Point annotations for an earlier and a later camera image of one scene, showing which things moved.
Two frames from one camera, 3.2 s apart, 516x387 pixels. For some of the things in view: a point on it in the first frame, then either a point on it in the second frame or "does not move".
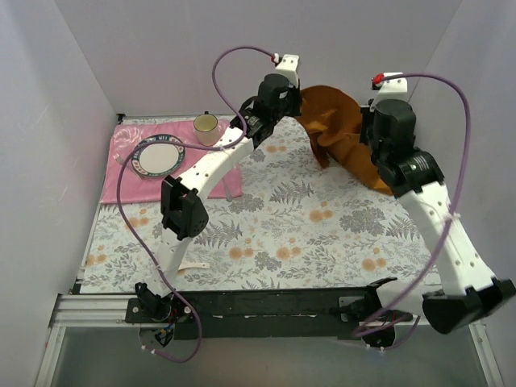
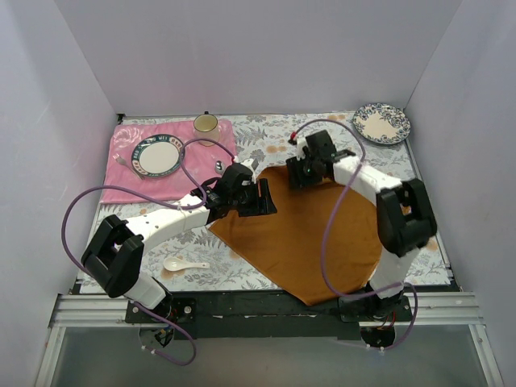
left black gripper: (293, 101) to (255, 197)
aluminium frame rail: (83, 311) does not move
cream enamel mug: (206, 129) does not move
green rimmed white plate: (158, 160) does not move
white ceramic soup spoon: (193, 264) does not move
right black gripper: (367, 126) to (298, 174)
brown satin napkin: (332, 118) to (322, 243)
